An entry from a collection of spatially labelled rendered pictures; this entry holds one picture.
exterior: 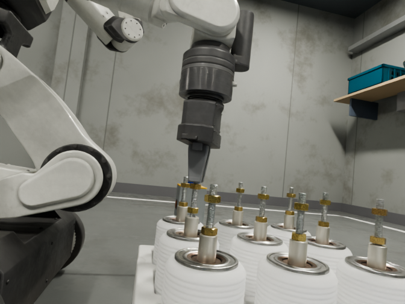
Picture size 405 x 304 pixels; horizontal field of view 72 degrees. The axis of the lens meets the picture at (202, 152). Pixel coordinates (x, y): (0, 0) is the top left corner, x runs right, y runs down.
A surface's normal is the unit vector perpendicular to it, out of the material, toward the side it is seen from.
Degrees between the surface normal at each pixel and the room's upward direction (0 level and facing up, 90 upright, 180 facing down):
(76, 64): 90
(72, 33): 90
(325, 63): 90
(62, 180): 90
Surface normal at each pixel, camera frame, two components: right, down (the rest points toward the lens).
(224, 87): 0.60, 0.01
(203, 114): -0.19, -0.09
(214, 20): 0.15, -0.05
